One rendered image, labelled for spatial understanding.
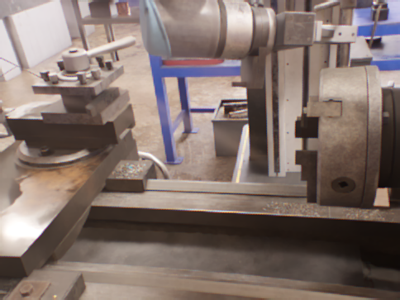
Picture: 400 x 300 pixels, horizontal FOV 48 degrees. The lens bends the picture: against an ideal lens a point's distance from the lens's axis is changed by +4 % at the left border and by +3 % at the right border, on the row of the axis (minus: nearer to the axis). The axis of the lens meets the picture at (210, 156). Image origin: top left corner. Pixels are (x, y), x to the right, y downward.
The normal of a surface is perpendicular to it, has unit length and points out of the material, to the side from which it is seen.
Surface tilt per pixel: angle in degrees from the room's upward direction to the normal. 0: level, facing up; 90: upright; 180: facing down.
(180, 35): 92
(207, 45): 112
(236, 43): 102
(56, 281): 0
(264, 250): 13
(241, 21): 62
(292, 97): 90
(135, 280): 49
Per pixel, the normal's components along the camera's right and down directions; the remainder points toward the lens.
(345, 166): -0.22, 0.39
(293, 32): 0.27, 0.17
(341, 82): -0.15, -0.70
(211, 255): 0.00, -0.85
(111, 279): -0.22, -0.21
